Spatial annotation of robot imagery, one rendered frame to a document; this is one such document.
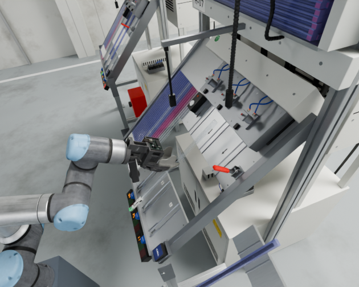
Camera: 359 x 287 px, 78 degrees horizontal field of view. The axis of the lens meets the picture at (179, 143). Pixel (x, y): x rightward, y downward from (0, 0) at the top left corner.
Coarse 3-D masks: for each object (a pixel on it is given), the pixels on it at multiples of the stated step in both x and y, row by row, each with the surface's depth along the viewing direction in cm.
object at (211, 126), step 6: (210, 126) 73; (204, 132) 74; (198, 138) 75; (192, 144) 76; (186, 150) 77; (180, 156) 78; (162, 174) 82; (156, 180) 84; (150, 186) 85; (144, 192) 87; (144, 198) 87; (132, 210) 90
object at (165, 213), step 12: (144, 180) 101; (168, 180) 90; (156, 192) 93; (168, 192) 87; (144, 204) 96; (156, 204) 90; (168, 204) 85; (180, 204) 81; (156, 216) 88; (168, 216) 83; (180, 216) 79; (156, 228) 86; (168, 228) 81; (180, 228) 77; (156, 240) 84; (168, 240) 79
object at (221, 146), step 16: (208, 48) 99; (192, 64) 104; (208, 64) 95; (192, 80) 100; (192, 112) 93; (208, 112) 86; (192, 128) 89; (224, 128) 78; (288, 128) 61; (208, 144) 80; (224, 144) 75; (240, 144) 70; (272, 144) 63; (208, 160) 78; (224, 160) 73; (240, 160) 69; (256, 160) 65; (224, 176) 71
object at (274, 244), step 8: (272, 240) 47; (264, 248) 47; (272, 248) 46; (248, 256) 49; (256, 256) 48; (232, 264) 52; (240, 264) 50; (224, 272) 53; (232, 272) 52; (208, 280) 55; (216, 280) 54
